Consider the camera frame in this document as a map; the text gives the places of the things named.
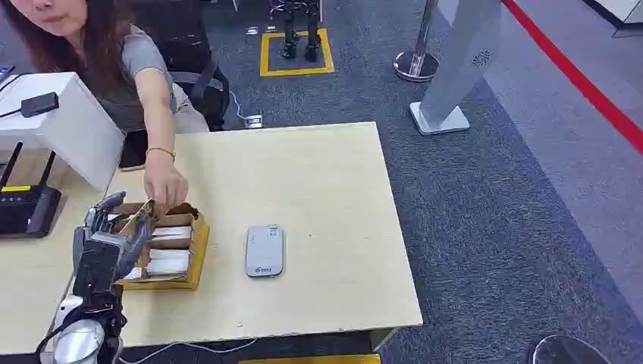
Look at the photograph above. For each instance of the white card stack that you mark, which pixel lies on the white card stack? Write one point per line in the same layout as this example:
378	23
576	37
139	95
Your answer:
172	232
168	262

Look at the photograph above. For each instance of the person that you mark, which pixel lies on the person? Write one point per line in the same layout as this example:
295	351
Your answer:
108	60

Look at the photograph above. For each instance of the small black device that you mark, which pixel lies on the small black device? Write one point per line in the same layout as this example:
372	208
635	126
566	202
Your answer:
40	104

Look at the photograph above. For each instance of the white box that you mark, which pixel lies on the white box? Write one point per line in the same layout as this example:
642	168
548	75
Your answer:
75	125

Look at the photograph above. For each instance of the round chrome base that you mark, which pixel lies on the round chrome base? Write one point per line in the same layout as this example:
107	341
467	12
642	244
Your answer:
567	351

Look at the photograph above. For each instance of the black robot legs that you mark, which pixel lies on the black robot legs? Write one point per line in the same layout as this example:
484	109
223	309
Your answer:
300	30

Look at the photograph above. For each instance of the brown card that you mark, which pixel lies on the brown card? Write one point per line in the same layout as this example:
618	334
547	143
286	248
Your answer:
135	217

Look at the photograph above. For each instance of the black office chair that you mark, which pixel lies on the black office chair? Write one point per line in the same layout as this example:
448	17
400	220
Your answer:
196	55

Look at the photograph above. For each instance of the metal floor socket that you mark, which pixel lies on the metal floor socket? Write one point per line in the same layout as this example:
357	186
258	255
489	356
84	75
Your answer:
253	121

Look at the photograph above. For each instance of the person's hand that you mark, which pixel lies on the person's hand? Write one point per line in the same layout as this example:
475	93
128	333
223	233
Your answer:
163	178

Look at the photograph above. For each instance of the black phone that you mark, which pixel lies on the black phone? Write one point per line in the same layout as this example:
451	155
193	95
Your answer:
133	150

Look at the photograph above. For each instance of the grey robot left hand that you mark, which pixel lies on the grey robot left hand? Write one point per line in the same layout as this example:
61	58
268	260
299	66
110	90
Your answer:
100	261

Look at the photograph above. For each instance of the black router with antennas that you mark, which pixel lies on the black router with antennas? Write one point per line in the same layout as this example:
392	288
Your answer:
27	208

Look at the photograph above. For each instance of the chrome stanchion post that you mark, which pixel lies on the chrome stanchion post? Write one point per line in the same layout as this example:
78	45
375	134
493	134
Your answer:
417	60

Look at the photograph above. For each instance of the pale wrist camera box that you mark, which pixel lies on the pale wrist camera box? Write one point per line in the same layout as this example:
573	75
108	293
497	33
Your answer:
66	310

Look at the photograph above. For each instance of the yellow floor tape strip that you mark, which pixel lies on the yellow floor tape strip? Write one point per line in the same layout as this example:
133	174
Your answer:
311	359

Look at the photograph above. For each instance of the wooden card box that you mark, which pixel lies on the wooden card box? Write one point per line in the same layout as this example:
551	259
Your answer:
193	256

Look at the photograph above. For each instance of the grey card reader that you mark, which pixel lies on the grey card reader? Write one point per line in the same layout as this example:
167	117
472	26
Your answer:
265	251

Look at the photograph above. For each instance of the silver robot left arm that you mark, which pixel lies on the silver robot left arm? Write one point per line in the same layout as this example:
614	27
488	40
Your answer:
80	341

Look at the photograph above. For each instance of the white pillar stand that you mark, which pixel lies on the white pillar stand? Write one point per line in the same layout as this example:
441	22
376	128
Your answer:
454	70

